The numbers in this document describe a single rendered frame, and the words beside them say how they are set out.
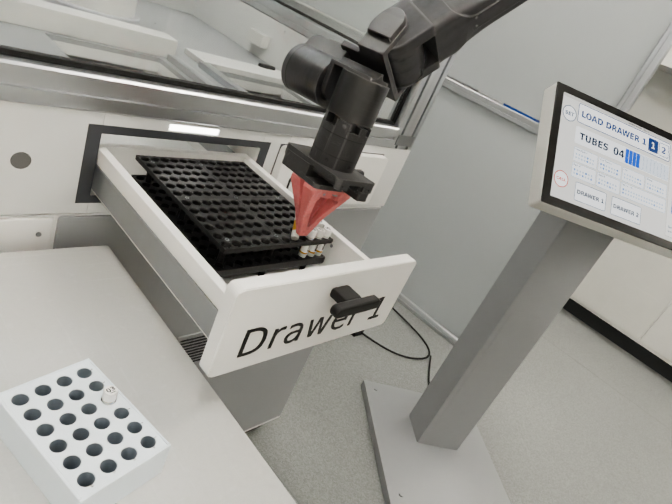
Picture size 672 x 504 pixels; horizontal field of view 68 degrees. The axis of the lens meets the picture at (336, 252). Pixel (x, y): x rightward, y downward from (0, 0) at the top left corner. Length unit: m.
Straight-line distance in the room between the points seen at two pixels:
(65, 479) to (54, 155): 0.40
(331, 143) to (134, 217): 0.25
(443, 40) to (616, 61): 1.64
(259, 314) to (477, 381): 1.23
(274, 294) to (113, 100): 0.34
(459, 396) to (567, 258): 0.55
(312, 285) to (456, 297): 1.94
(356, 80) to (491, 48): 1.83
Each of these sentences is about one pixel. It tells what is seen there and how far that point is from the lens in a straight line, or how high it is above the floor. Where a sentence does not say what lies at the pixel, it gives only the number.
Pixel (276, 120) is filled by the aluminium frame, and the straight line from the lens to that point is 0.85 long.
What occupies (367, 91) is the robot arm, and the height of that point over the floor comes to 1.10.
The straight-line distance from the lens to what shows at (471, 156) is 2.35.
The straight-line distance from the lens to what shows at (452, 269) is 2.41.
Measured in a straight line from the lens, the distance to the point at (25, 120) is 0.68.
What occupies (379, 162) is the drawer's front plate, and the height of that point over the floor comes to 0.92.
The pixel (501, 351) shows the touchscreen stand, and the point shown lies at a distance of 1.61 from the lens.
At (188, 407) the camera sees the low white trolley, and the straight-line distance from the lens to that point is 0.57.
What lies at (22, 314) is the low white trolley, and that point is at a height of 0.76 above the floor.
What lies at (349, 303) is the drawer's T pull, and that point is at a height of 0.91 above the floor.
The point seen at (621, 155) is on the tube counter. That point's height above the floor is 1.11.
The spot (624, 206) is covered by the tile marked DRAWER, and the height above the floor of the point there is 1.01.
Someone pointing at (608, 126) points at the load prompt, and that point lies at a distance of 1.44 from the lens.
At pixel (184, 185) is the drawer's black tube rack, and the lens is 0.68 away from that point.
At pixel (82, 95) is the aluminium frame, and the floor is 0.96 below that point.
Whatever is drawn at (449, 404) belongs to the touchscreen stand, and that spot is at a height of 0.23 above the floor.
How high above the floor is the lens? 1.18
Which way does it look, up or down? 25 degrees down
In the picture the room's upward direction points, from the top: 25 degrees clockwise
